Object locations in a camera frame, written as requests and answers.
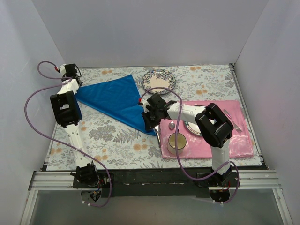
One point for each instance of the blue cloth napkin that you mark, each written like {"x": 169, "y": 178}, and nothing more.
{"x": 118, "y": 99}

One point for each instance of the cream enamel mug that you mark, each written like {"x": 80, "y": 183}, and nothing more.
{"x": 180, "y": 140}

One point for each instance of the silver fork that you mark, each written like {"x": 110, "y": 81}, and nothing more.
{"x": 236, "y": 127}

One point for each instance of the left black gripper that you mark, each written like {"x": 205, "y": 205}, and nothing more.
{"x": 76, "y": 81}

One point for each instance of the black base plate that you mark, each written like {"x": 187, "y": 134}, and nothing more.
{"x": 154, "y": 182}

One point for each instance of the green rimmed white plate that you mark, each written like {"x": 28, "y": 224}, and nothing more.
{"x": 192, "y": 128}

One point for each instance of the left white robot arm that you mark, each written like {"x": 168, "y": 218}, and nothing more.
{"x": 67, "y": 111}

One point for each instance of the aluminium frame rail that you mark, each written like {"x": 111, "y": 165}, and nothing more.
{"x": 248, "y": 179}

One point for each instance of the silver spoon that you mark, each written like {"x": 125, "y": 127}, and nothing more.
{"x": 172, "y": 125}

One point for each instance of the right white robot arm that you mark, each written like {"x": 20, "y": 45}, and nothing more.
{"x": 215, "y": 127}

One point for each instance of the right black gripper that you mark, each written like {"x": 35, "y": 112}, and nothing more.
{"x": 150, "y": 119}

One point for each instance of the pink placemat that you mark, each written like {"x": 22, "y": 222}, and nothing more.
{"x": 240, "y": 144}

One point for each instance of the silver knife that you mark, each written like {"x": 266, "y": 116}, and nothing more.
{"x": 157, "y": 131}

